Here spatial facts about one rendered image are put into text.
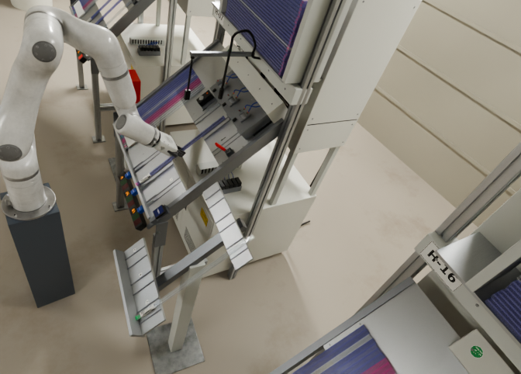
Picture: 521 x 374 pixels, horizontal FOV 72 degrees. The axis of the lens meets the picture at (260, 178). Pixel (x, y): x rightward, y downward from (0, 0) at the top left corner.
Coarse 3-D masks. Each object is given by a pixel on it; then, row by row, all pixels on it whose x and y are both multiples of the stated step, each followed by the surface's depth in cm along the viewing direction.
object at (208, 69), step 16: (192, 64) 186; (208, 64) 181; (224, 64) 176; (208, 80) 176; (192, 112) 171; (208, 112) 167; (224, 112) 163; (224, 128) 159; (208, 144) 159; (224, 144) 155; (240, 144) 151; (224, 160) 151
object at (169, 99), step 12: (192, 72) 181; (168, 84) 185; (180, 84) 182; (192, 84) 178; (156, 96) 185; (168, 96) 181; (180, 96) 178; (192, 96) 175; (144, 108) 185; (156, 108) 182; (168, 108) 178; (144, 120) 181; (156, 120) 178; (132, 144) 178
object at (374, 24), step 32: (384, 0) 125; (416, 0) 132; (352, 32) 129; (384, 32) 136; (352, 64) 141; (384, 64) 150; (320, 96) 146; (352, 96) 156; (320, 128) 161; (352, 128) 174; (288, 160) 171
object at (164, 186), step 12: (132, 156) 176; (144, 156) 172; (156, 156) 169; (168, 156) 166; (144, 168) 169; (168, 168) 163; (156, 180) 163; (168, 180) 160; (180, 180) 157; (144, 192) 163; (156, 192) 160; (168, 192) 157; (180, 192) 154; (156, 204) 157
